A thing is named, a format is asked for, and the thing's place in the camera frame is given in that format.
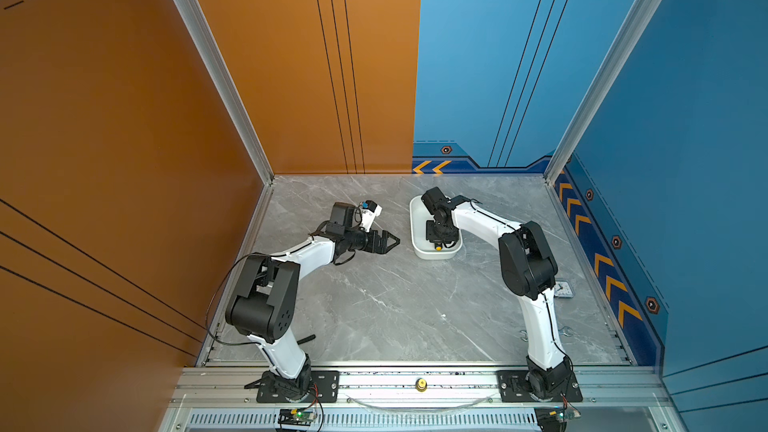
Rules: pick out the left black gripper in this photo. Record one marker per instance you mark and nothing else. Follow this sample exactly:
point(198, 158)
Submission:
point(381, 249)

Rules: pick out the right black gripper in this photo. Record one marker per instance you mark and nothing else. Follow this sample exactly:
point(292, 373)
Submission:
point(450, 238)

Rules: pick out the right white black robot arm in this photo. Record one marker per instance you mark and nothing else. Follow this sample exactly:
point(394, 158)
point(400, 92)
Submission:
point(528, 269)

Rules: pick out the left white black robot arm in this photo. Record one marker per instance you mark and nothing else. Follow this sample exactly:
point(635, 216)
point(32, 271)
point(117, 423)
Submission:
point(263, 301)

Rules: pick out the white plastic bin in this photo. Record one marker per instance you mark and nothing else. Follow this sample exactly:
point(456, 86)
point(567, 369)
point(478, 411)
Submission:
point(426, 240)

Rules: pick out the silver open-end wrench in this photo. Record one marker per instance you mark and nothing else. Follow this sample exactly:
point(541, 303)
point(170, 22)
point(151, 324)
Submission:
point(564, 331)

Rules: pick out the left green circuit board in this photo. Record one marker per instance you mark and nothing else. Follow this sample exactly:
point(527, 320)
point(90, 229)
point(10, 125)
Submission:
point(296, 419)

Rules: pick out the right circuit board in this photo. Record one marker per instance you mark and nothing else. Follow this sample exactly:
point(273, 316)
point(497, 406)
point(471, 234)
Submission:
point(550, 420)

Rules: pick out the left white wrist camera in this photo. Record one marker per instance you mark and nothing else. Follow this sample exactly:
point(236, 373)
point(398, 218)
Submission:
point(366, 213)

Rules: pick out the brass knob on rail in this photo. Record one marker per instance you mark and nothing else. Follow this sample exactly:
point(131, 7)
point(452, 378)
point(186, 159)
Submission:
point(421, 385)

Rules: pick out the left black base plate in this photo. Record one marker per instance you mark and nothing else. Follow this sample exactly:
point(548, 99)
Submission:
point(308, 386)

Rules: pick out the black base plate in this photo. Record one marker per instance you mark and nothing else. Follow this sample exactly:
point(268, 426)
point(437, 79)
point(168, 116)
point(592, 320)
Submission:
point(308, 386)
point(518, 386)

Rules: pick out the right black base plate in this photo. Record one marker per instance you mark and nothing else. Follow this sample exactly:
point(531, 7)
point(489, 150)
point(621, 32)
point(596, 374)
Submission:
point(518, 386)

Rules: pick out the aluminium front rail frame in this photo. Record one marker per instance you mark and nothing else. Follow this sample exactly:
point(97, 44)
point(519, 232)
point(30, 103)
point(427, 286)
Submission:
point(459, 397)

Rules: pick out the left aluminium corner post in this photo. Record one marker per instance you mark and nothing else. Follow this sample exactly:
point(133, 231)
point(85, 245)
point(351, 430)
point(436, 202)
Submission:
point(206, 45)

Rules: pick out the aluminium corner post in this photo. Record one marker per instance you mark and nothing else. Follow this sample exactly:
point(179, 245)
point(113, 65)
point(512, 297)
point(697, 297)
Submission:
point(631, 30)
point(206, 45)

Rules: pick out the right aluminium corner post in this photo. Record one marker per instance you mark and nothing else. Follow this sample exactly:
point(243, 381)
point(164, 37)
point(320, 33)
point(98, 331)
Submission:
point(631, 30)

